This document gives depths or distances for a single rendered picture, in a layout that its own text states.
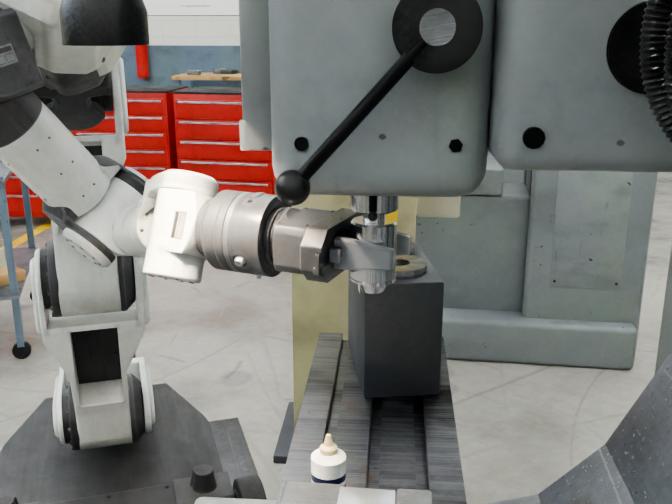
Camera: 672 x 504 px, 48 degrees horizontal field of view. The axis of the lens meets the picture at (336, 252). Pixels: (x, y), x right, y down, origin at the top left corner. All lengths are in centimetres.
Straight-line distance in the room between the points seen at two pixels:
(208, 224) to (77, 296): 64
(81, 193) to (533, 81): 65
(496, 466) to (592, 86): 223
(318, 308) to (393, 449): 162
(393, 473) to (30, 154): 61
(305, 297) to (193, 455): 105
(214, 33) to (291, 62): 936
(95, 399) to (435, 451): 77
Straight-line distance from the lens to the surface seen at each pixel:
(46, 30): 103
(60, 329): 146
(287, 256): 77
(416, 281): 114
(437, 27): 61
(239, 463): 200
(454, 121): 65
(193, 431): 181
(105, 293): 141
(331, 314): 265
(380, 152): 65
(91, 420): 162
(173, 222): 84
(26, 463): 179
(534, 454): 287
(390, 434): 110
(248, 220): 79
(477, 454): 283
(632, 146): 66
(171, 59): 1015
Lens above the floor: 146
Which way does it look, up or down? 17 degrees down
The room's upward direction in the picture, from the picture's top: straight up
